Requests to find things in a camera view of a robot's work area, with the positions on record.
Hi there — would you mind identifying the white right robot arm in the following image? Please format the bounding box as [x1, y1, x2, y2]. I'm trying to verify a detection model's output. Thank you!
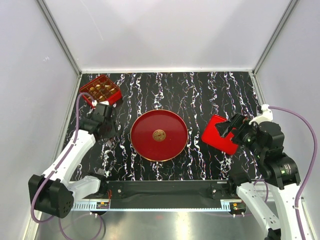
[215, 110, 305, 240]

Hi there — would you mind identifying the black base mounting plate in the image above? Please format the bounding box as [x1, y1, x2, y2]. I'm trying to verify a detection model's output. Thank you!
[89, 180, 240, 211]

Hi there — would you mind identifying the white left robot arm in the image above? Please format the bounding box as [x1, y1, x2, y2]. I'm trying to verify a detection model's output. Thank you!
[28, 101, 117, 223]

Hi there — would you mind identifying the aluminium frame rail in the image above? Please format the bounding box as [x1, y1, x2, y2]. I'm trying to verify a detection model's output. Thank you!
[32, 182, 308, 213]

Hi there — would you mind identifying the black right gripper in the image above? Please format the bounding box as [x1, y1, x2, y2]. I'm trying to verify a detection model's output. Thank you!
[214, 111, 265, 158]

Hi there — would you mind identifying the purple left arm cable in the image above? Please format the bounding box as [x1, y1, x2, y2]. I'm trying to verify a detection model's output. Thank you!
[30, 92, 107, 240]

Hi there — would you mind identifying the red compartment chocolate box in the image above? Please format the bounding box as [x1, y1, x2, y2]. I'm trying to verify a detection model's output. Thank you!
[79, 75, 122, 108]

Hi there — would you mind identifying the red box lid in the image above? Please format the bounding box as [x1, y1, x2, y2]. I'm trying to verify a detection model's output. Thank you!
[201, 114, 239, 155]

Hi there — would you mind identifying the round red lacquer tray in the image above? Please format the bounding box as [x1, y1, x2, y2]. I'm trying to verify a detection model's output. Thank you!
[130, 109, 189, 162]

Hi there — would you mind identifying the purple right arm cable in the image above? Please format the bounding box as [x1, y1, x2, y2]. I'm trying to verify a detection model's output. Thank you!
[252, 105, 316, 240]

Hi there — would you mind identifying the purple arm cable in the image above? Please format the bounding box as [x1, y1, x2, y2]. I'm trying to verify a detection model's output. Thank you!
[252, 105, 316, 240]
[30, 92, 107, 240]

